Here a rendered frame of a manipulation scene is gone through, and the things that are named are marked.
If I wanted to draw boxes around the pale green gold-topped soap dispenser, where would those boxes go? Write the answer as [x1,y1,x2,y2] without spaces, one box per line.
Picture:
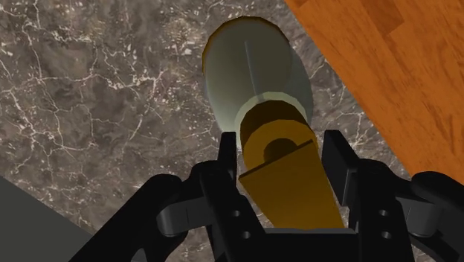
[202,16,345,230]

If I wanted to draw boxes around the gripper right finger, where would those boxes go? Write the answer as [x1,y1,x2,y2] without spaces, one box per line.
[321,130,464,262]

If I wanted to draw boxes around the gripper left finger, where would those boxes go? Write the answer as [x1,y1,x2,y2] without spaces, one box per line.
[68,131,269,262]

